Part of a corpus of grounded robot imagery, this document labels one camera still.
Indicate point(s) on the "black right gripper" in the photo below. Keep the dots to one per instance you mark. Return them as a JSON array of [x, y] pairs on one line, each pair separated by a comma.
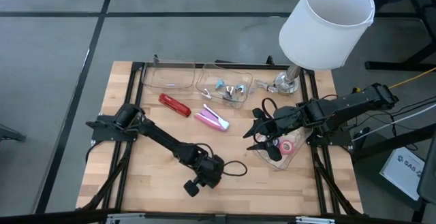
[[286, 122]]

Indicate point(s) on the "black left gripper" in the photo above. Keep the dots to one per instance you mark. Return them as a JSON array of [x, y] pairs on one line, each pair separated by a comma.
[[209, 171]]

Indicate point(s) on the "blue tape roll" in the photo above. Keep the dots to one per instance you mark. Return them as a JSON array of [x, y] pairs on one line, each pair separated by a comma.
[[276, 141]]

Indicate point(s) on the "coral red tape roll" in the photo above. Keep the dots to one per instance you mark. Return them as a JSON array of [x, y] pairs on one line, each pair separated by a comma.
[[281, 148]]

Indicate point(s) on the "pink and white stapler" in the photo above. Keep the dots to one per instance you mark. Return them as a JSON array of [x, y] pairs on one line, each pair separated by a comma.
[[209, 119]]

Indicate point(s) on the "dark staple remover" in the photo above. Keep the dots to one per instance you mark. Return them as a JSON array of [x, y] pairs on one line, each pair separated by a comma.
[[229, 90]]

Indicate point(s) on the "light blue staple remover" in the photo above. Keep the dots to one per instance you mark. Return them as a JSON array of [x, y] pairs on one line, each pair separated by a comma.
[[219, 84]]

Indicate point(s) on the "grey staple remover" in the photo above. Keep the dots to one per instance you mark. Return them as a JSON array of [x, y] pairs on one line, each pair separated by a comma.
[[206, 94]]

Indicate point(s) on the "red stapler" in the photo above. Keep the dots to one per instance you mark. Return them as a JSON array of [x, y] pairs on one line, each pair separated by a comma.
[[174, 105]]

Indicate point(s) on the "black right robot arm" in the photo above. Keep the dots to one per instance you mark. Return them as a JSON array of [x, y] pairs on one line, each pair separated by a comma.
[[347, 105]]

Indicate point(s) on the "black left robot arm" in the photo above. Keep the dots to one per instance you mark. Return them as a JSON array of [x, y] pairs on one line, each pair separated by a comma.
[[163, 139]]

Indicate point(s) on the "clear plastic tape bin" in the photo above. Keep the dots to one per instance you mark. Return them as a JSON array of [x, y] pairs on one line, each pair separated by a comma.
[[289, 161]]

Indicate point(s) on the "transparent stapler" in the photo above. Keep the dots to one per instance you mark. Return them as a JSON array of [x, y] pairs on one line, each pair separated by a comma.
[[267, 87]]

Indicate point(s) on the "clear plastic remover bin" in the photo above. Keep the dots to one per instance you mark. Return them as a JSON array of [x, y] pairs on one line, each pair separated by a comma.
[[211, 75]]

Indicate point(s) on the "empty clear plastic bin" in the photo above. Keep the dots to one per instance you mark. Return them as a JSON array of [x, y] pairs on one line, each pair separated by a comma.
[[170, 77]]

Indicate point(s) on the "white shade table lamp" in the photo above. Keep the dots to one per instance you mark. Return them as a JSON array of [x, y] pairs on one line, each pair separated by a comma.
[[323, 30]]

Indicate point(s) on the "black stand leg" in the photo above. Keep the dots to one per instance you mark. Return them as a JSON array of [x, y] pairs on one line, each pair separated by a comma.
[[391, 142]]

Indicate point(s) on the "white cardboard box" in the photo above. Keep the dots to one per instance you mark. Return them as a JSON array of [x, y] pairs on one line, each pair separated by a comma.
[[402, 173]]

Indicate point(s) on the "dark grey panel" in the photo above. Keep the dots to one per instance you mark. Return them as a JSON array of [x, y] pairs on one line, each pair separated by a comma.
[[429, 176]]

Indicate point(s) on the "black stand foot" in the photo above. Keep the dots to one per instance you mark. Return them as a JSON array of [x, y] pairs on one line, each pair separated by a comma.
[[10, 133]]

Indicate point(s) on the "black aluminium table frame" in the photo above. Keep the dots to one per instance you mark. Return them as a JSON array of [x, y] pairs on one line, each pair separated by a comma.
[[259, 66]]

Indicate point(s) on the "black desk frame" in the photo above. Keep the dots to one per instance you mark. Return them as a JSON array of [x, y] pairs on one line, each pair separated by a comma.
[[391, 66]]

